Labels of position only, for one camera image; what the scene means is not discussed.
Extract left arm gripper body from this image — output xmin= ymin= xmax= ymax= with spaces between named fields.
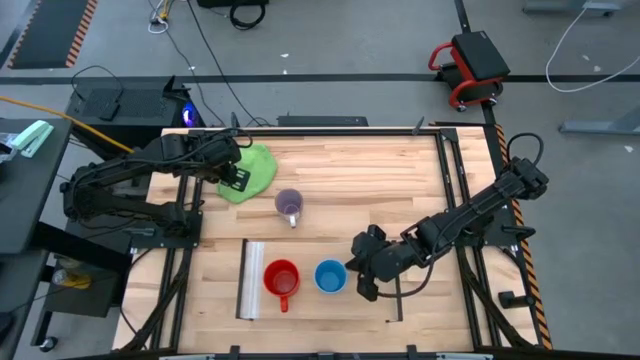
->
xmin=199 ymin=136 xmax=243 ymax=177

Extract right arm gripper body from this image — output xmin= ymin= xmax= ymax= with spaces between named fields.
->
xmin=368 ymin=238 xmax=417 ymax=285

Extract blue cup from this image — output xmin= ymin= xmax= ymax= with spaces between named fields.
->
xmin=313 ymin=258 xmax=349 ymax=295

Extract purple mug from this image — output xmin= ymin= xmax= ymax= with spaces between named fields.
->
xmin=274 ymin=188 xmax=305 ymax=230

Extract red mug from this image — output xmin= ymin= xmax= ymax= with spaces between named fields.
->
xmin=262 ymin=258 xmax=302 ymax=314

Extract green cloth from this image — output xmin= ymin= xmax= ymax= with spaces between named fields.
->
xmin=217 ymin=143 xmax=279 ymax=205

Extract clear tray with black edges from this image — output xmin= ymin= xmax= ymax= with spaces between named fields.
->
xmin=235 ymin=238 xmax=404 ymax=323

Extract black computer tower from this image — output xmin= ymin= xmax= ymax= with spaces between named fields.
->
xmin=66 ymin=74 xmax=206 ymax=149

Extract black power strip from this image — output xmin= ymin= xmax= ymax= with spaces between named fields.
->
xmin=277 ymin=115 xmax=370 ymax=128

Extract clear plastic strip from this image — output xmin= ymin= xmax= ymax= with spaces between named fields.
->
xmin=239 ymin=241 xmax=265 ymax=320

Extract small black box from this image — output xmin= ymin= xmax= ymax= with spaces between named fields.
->
xmin=98 ymin=102 xmax=122 ymax=123

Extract black clamp knob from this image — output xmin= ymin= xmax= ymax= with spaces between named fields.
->
xmin=498 ymin=290 xmax=537 ymax=310

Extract orange black hazard tape strip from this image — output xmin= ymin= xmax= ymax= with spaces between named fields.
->
xmin=493 ymin=123 xmax=554 ymax=351

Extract yellow bottle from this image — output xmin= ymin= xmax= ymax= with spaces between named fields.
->
xmin=51 ymin=268 xmax=93 ymax=291

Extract black low cart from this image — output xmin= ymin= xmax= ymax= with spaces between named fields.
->
xmin=43 ymin=193 xmax=132 ymax=319

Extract mint green stapler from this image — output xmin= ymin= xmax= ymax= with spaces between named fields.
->
xmin=10 ymin=119 xmax=55 ymax=159

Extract black side table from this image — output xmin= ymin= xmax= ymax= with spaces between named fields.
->
xmin=0 ymin=118 xmax=74 ymax=256

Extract black orange-striped floor mat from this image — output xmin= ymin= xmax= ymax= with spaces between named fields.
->
xmin=6 ymin=0 xmax=99 ymax=70

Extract red and black rolling stool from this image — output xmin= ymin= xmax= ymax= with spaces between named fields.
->
xmin=427 ymin=30 xmax=512 ymax=113

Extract grey table foot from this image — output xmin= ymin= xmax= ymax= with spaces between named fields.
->
xmin=558 ymin=104 xmax=640 ymax=136
xmin=522 ymin=0 xmax=623 ymax=17

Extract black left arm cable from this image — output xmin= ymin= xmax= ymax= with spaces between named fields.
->
xmin=219 ymin=127 xmax=254 ymax=150

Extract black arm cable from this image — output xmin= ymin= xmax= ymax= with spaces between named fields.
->
xmin=219 ymin=127 xmax=254 ymax=150
xmin=506 ymin=132 xmax=545 ymax=169

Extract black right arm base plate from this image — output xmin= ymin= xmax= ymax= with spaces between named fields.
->
xmin=444 ymin=207 xmax=521 ymax=247

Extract black floor cable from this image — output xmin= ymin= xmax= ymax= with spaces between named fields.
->
xmin=187 ymin=0 xmax=259 ymax=127

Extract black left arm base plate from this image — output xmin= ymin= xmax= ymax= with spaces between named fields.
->
xmin=130 ymin=209 xmax=204 ymax=250

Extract thick yellow floor cable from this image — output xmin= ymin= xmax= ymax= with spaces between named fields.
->
xmin=0 ymin=95 xmax=136 ymax=155

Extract black aluminium table frame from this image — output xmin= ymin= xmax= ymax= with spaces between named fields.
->
xmin=119 ymin=127 xmax=546 ymax=360

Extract black coiled cable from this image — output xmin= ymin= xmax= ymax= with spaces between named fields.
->
xmin=228 ymin=2 xmax=268 ymax=31

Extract white cable bundle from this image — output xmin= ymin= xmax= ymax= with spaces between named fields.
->
xmin=146 ymin=0 xmax=175 ymax=35

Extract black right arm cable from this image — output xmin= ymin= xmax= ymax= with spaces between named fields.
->
xmin=506 ymin=132 xmax=545 ymax=169

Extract white floor cable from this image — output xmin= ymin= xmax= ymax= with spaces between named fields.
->
xmin=544 ymin=0 xmax=640 ymax=94

